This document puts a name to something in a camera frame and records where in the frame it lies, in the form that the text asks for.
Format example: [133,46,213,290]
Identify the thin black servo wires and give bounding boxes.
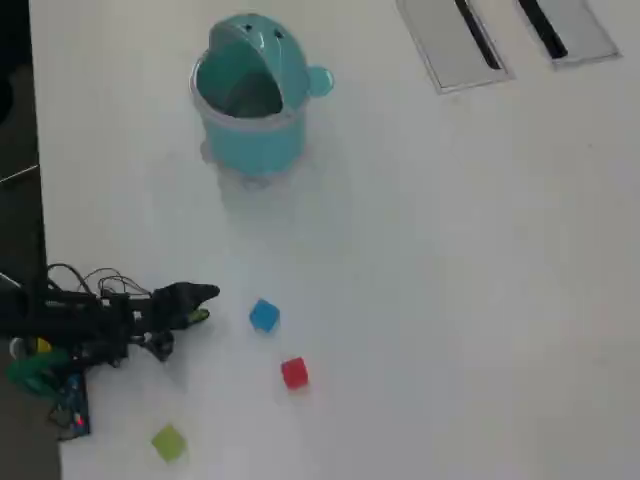
[47,263,151,301]

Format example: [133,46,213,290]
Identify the red lego block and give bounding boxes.
[280,356,310,391]

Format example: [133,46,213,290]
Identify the green table clamp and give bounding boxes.
[4,349,71,401]

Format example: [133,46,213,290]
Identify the blue circuit board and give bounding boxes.
[52,372,94,441]

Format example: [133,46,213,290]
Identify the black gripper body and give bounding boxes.
[127,292,176,346]

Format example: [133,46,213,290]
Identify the wide metal cable hatch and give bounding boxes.
[396,0,515,95]

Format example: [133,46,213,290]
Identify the narrow metal cable hatch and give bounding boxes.
[514,0,624,71]

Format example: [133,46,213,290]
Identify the blue lego block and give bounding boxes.
[248,298,281,335]

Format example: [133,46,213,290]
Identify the green lego block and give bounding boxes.
[150,423,189,464]

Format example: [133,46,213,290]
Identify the teal whale-shaped bin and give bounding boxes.
[188,13,335,190]

